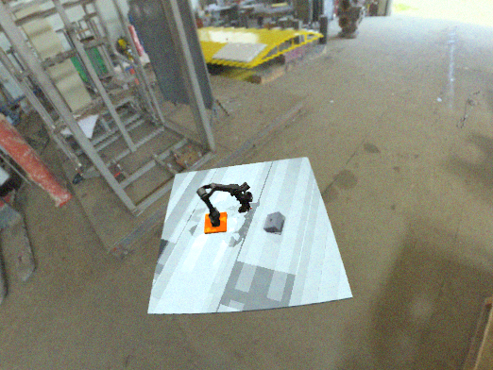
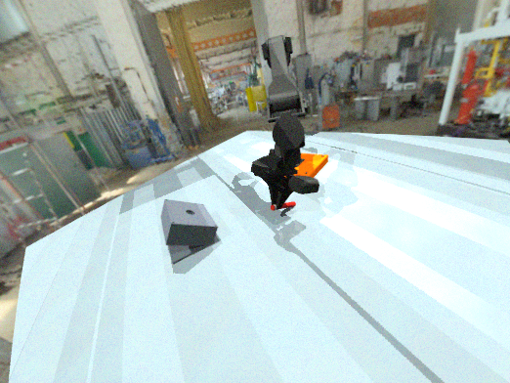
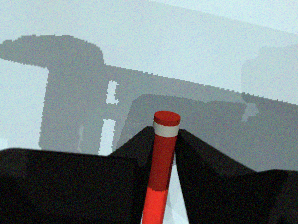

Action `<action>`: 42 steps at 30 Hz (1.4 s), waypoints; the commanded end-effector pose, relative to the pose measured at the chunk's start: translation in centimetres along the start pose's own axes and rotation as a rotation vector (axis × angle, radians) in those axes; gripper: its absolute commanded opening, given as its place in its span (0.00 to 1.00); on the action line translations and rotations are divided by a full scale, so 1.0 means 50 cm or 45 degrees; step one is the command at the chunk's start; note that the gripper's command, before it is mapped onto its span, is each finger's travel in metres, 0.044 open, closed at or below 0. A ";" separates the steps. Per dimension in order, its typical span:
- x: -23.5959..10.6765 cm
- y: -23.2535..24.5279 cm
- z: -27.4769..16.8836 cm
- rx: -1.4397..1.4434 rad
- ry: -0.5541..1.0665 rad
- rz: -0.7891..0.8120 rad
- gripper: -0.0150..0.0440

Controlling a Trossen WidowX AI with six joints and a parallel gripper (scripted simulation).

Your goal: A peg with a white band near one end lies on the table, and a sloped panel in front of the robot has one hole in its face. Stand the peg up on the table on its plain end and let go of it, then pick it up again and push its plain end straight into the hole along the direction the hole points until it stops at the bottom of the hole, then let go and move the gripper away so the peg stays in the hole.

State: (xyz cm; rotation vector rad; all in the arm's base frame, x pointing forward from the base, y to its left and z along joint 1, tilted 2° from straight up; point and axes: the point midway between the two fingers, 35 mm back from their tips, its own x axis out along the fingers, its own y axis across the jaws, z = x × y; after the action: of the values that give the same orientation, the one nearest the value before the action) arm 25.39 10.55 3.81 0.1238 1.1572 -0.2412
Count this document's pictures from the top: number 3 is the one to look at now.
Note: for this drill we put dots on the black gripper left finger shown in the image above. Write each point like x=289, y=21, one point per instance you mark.
x=111, y=187

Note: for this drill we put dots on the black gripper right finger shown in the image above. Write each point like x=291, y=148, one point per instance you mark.
x=218, y=190

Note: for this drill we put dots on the red peg with white band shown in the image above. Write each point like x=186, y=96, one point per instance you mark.
x=166, y=126

